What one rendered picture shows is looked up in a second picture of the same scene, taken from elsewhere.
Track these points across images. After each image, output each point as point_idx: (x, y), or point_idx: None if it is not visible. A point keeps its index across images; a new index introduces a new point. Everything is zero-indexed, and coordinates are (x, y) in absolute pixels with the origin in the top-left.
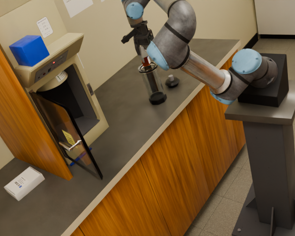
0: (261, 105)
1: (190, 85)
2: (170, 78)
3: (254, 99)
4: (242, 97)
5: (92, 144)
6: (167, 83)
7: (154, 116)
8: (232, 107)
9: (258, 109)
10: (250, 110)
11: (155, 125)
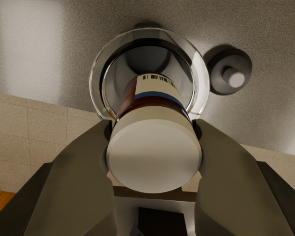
0: (131, 229)
1: (209, 119)
2: (226, 80)
3: (132, 234)
4: (136, 221)
5: None
6: (212, 68)
7: (72, 70)
8: (122, 203)
9: (121, 228)
10: (117, 221)
11: (40, 87)
